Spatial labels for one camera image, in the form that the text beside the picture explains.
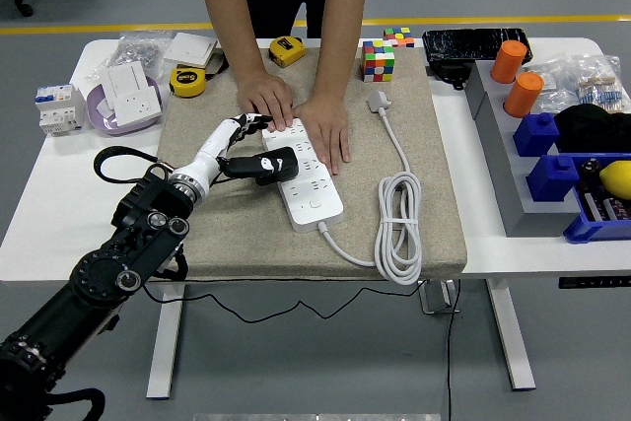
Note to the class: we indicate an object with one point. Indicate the orange cylinder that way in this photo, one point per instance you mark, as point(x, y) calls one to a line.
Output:
point(522, 95)
point(508, 63)

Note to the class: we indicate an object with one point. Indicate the grey stepped stand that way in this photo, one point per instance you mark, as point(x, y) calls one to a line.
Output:
point(498, 145)

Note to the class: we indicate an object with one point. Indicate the black plastic tray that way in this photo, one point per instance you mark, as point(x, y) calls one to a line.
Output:
point(468, 44)

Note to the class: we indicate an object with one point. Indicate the grey-brown mat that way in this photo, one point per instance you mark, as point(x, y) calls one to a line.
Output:
point(246, 243)

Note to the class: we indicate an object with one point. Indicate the clear bag of screws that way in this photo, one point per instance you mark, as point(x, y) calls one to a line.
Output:
point(133, 49)

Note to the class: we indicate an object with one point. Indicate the black table control panel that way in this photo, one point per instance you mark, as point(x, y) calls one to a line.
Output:
point(594, 282)

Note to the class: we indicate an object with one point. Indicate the white circuit breaker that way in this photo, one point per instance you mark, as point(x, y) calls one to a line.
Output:
point(59, 108)

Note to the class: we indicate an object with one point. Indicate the person's left hand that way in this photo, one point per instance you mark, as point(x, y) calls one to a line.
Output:
point(328, 130)

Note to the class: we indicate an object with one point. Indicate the white wall switch panel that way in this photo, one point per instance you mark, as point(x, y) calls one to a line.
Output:
point(125, 78)

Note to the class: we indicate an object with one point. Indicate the white wall socket panel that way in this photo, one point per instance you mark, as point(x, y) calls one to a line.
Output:
point(138, 106)

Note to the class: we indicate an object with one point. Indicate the white table leg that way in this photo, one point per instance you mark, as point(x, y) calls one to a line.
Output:
point(510, 337)
point(165, 342)

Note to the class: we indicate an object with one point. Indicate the person's right hand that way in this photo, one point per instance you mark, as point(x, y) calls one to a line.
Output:
point(266, 100)

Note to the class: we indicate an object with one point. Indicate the blue plastic bin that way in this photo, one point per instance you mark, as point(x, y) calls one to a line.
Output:
point(581, 230)

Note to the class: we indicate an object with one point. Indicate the small black device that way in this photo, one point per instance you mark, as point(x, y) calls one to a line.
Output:
point(448, 72)

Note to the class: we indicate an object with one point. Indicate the purple bowl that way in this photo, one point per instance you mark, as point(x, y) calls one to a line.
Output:
point(98, 120)

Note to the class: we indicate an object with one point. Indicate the white flat switch box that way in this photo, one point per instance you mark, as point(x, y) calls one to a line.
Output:
point(189, 49)

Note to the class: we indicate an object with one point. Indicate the round yellow tape measure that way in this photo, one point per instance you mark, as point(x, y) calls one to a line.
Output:
point(187, 81)

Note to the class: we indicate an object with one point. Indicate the metal bracket under table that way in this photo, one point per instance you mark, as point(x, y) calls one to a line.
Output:
point(436, 298)

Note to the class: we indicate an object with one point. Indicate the person's left forearm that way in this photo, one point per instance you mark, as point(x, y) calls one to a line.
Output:
point(345, 21)

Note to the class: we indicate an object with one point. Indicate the blue block with knob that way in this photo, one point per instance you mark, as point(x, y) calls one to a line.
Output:
point(552, 179)
point(535, 135)

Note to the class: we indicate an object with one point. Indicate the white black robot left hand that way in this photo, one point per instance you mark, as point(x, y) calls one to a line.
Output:
point(212, 142)

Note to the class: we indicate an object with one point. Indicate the person's right forearm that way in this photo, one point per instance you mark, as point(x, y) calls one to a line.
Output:
point(229, 7)

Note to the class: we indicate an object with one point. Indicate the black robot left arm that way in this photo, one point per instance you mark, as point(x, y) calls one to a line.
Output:
point(143, 224)

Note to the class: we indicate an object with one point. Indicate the clear bag of resistors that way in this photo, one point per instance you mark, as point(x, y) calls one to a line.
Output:
point(599, 83)

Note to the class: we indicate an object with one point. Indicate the yellow lemon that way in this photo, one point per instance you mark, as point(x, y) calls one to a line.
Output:
point(616, 179)

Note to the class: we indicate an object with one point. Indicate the small colourful puzzle cube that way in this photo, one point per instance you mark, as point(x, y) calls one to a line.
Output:
point(398, 37)

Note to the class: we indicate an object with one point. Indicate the square yellow tape measure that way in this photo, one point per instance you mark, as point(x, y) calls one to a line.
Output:
point(287, 50)

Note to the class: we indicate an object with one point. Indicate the clear bag of small parts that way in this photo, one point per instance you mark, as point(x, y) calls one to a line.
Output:
point(549, 78)

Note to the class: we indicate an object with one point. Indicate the black cloth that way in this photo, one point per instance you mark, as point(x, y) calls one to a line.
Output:
point(591, 127)

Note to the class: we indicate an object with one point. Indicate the large colourful puzzle cube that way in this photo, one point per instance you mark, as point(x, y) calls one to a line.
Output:
point(377, 61)

